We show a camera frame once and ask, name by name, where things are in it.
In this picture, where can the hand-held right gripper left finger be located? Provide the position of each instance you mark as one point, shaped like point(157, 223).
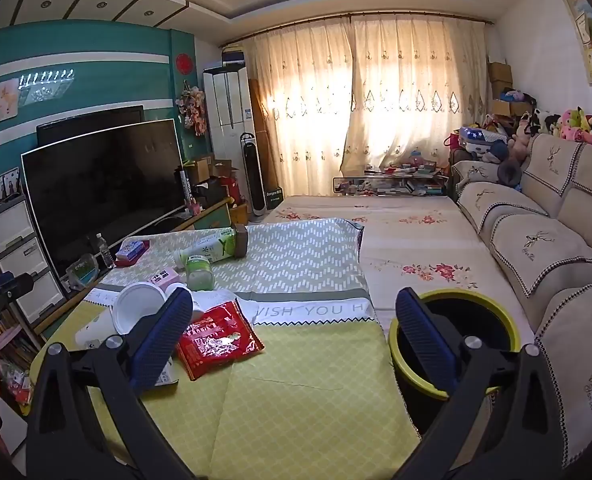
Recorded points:
point(161, 340)

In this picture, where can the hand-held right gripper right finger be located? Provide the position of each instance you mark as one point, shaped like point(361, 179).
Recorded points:
point(426, 345)

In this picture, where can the red snack packet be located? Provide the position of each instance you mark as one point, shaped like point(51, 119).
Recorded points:
point(216, 340)

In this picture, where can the black bin with yellow rim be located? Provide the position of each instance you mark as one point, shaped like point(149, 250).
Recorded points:
point(476, 315)

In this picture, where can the pink milk carton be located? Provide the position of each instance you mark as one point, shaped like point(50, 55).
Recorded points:
point(163, 277)

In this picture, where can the white knitted cloth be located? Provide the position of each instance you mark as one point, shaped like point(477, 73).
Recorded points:
point(216, 301)

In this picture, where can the small green label jar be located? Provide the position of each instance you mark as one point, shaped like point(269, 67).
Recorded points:
point(199, 275)

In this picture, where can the green white drink bottle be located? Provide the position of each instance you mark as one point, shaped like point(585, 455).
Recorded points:
point(211, 247)

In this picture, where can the white drawer cabinet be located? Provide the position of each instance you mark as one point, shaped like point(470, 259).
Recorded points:
point(16, 260)

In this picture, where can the row of books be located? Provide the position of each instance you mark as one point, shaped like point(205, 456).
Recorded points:
point(11, 335)

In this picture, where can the clear plastic bag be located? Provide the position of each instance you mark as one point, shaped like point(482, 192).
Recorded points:
point(83, 272)

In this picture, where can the blue tissue pack on tray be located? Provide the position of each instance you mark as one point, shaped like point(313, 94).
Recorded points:
point(141, 259)

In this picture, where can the floral cream bedsheet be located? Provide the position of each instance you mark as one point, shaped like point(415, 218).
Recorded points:
point(416, 245)

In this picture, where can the clear water bottle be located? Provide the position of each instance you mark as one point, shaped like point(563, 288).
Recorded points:
point(106, 252)

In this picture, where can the large black television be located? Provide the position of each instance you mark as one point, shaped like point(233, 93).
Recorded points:
point(101, 200)

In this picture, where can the black printed sign board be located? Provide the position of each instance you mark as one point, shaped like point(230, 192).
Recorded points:
point(187, 187)

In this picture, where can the beige sofa with covers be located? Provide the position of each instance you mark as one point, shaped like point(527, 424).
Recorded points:
point(551, 240)

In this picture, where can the glass coffee table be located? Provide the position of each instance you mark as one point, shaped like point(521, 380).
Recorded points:
point(391, 182)

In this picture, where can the open cardboard boxes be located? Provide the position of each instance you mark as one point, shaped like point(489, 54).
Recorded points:
point(206, 167)

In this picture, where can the smaller black television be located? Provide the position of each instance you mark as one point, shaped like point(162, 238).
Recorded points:
point(86, 122)

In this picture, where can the black white tower fan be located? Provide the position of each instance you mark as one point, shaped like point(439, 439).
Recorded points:
point(253, 180)

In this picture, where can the hanging flower wreath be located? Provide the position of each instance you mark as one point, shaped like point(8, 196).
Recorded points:
point(191, 110)

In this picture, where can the white standing air conditioner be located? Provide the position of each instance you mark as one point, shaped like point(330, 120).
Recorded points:
point(228, 110)

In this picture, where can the cream embroidered curtain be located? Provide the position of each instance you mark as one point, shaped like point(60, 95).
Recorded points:
point(301, 110)
point(416, 85)

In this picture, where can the pile of plush toys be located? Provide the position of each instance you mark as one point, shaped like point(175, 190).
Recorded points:
point(576, 122)

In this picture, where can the stack of cardboard boxes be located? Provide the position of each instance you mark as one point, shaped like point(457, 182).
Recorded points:
point(500, 77)

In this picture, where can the blue storage box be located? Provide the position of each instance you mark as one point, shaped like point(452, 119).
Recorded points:
point(233, 56)

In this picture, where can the wooden curtain rod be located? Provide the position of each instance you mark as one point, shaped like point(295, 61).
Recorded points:
point(356, 19)

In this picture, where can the red round wall ornament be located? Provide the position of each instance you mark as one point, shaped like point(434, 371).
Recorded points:
point(184, 63)

